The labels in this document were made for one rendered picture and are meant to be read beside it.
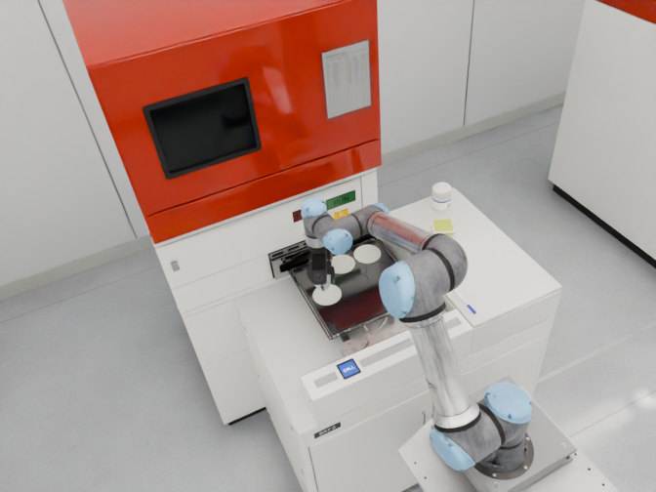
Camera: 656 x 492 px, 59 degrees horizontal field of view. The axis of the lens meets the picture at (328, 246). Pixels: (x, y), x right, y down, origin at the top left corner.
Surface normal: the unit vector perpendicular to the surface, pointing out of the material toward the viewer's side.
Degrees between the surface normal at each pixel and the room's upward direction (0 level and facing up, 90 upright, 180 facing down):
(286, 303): 0
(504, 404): 10
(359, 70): 90
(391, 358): 0
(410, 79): 90
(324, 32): 90
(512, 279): 0
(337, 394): 90
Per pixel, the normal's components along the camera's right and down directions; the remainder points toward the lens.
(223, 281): 0.42, 0.59
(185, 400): -0.08, -0.73
